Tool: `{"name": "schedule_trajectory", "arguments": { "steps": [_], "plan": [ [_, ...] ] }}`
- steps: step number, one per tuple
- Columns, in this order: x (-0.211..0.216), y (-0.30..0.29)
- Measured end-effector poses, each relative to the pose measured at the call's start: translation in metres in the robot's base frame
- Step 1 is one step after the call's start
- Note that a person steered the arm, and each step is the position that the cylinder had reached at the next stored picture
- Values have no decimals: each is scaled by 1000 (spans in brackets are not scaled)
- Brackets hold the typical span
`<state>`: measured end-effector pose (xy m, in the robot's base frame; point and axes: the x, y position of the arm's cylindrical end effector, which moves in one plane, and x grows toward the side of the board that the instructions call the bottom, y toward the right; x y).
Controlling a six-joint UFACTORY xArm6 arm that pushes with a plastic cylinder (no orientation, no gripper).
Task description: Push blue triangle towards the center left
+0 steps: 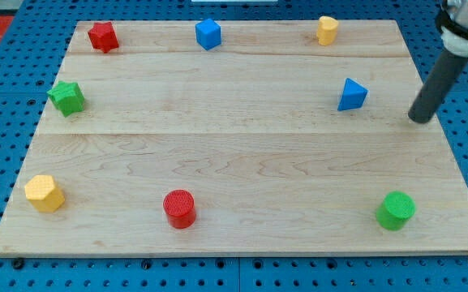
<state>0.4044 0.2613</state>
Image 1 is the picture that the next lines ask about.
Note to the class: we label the blue triangle block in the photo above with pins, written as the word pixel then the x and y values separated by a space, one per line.
pixel 353 96

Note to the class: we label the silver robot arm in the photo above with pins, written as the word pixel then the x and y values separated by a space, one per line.
pixel 452 22

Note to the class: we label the wooden board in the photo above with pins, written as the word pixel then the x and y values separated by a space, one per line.
pixel 251 129

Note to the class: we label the red cylinder block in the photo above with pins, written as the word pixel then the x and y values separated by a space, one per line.
pixel 179 207

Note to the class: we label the blue cube block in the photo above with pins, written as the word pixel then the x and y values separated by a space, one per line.
pixel 208 34

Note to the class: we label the red star block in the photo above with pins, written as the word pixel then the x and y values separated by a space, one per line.
pixel 102 36

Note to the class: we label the green star block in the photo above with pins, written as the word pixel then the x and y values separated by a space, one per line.
pixel 67 98

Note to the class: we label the green cylinder block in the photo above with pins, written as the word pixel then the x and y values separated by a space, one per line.
pixel 396 209

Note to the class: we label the yellow hexagon block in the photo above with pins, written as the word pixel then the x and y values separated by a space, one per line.
pixel 44 194

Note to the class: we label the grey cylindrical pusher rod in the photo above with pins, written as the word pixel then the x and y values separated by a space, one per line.
pixel 439 82

